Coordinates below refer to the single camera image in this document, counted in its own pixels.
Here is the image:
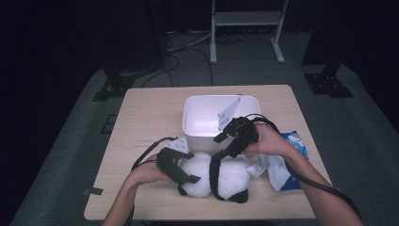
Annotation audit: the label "white plastic bin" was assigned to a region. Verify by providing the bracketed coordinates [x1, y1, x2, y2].
[182, 94, 263, 155]

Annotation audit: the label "right hand-held gripper cable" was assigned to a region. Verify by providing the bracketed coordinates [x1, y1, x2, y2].
[244, 113, 362, 221]

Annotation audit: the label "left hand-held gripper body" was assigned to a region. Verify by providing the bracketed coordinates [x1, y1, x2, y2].
[156, 137, 190, 184]

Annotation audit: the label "black floor cables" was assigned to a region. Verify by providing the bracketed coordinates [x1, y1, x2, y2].
[140, 28, 215, 89]

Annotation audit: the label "hand-held gripper cable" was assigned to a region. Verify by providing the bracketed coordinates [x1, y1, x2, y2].
[124, 136, 179, 226]
[244, 113, 362, 221]

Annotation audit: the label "left hand-held gripper cable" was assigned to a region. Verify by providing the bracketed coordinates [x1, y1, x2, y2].
[124, 136, 179, 226]

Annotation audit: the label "person's right hand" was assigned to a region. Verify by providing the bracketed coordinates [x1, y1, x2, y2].
[243, 122, 298, 162]

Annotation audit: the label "black tape strip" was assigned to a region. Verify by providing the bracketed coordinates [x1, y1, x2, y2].
[84, 186, 104, 196]

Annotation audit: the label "blue wet wipes packet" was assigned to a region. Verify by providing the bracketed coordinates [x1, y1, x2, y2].
[259, 130, 311, 192]

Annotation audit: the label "panda plush toy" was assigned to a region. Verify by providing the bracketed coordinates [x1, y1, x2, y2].
[176, 151, 268, 204]

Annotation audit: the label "black stand base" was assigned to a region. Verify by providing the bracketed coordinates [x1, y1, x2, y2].
[92, 66, 136, 103]
[303, 61, 354, 99]

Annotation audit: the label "person's left hand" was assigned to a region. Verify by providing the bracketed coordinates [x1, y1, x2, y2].
[131, 153, 172, 186]

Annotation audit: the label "white metal stand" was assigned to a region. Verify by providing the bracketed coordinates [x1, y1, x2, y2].
[209, 0, 290, 65]

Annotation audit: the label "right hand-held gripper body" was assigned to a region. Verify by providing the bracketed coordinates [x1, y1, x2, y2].
[216, 96, 260, 152]

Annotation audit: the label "black square floor frame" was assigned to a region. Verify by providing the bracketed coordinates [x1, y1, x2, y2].
[101, 114, 119, 135]

